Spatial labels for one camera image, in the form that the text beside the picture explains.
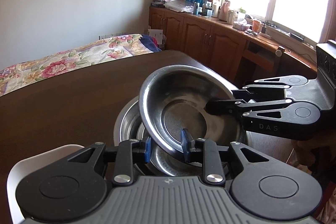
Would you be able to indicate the white paper bag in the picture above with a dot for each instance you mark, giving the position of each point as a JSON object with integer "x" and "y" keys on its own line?
{"x": 157, "y": 34}

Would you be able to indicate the shallow steel bowl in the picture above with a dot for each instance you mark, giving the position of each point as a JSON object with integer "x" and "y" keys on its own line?
{"x": 174, "y": 97}

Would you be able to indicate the floral white square plate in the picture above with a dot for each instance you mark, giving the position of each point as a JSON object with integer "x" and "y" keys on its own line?
{"x": 27, "y": 166}

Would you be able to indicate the pink bottle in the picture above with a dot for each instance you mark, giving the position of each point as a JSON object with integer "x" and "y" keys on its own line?
{"x": 224, "y": 11}

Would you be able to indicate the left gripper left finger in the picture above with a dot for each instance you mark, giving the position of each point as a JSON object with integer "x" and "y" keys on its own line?
{"x": 129, "y": 152}

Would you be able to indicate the floral bed quilt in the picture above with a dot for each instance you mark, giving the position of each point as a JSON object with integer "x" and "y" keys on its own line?
{"x": 109, "y": 49}

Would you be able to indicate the deep steel bowl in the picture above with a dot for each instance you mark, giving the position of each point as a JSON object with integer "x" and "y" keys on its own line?
{"x": 162, "y": 164}

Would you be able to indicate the large steel bowl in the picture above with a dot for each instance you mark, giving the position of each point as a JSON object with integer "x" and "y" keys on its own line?
{"x": 131, "y": 121}

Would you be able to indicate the person right hand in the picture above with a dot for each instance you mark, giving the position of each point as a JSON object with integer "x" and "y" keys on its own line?
{"x": 304, "y": 149}

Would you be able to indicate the wooden window cabinet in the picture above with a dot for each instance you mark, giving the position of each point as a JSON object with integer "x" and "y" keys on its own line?
{"x": 233, "y": 54}

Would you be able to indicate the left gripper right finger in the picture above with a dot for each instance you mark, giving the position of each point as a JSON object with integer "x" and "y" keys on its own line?
{"x": 206, "y": 152}

